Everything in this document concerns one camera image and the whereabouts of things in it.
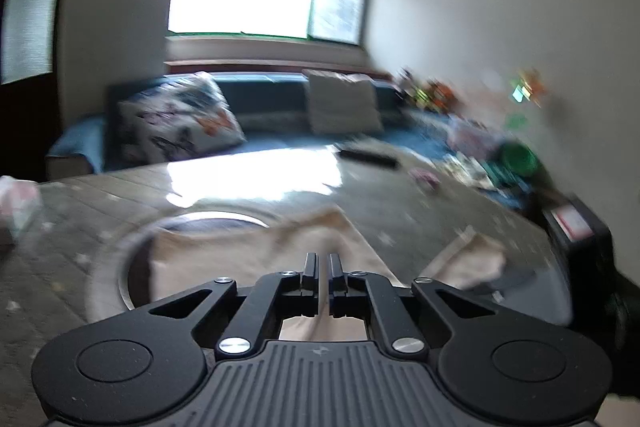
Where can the green plastic bowl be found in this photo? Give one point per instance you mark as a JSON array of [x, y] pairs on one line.
[[520, 158]]

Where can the butterfly print pillow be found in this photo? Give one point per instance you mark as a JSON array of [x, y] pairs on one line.
[[175, 119]]

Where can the colourful pinwheel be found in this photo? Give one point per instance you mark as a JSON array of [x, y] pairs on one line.
[[526, 91]]

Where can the orange plush toy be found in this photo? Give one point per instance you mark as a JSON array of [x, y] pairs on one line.
[[446, 97]]

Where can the yellow green plush toy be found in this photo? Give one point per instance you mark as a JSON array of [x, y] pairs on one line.
[[427, 96]]

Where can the beige garment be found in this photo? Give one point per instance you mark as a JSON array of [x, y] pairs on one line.
[[320, 237]]

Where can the beige pillow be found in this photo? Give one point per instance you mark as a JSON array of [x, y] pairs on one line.
[[342, 102]]

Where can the clear plastic storage box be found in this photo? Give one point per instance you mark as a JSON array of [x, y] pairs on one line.
[[472, 137]]

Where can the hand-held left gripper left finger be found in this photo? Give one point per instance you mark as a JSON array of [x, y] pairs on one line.
[[310, 281]]

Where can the blue sofa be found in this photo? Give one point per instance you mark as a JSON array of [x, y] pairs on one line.
[[270, 107]]

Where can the dark wooden box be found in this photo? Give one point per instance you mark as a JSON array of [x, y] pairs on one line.
[[575, 227]]

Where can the pink scrunchie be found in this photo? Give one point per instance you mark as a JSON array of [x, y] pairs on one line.
[[425, 177]]

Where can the black remote control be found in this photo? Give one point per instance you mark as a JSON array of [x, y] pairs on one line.
[[367, 157]]

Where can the teal cloth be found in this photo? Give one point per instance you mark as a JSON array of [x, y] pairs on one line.
[[505, 187]]

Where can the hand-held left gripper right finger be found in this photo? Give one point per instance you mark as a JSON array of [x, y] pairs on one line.
[[336, 281]]

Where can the dark door with frosted glass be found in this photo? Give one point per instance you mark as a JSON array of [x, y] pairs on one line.
[[30, 17]]

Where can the round built-in cooktop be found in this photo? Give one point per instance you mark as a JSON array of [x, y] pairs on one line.
[[220, 216]]

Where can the white plastic bag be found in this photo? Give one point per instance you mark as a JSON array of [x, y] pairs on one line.
[[17, 207]]

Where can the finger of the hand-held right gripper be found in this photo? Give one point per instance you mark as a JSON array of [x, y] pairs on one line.
[[502, 284]]

